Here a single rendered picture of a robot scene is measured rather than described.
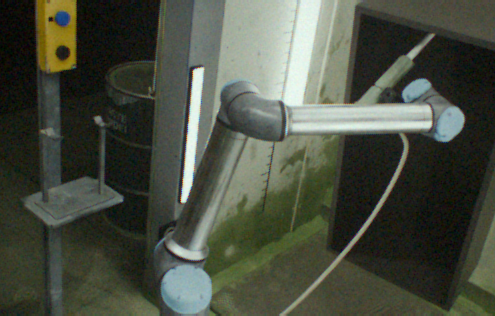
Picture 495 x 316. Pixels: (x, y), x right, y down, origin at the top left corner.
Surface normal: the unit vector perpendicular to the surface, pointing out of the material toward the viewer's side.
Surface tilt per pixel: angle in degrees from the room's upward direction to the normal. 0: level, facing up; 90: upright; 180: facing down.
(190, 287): 5
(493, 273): 57
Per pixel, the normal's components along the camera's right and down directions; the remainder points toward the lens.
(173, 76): -0.66, 0.26
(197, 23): 0.74, 0.39
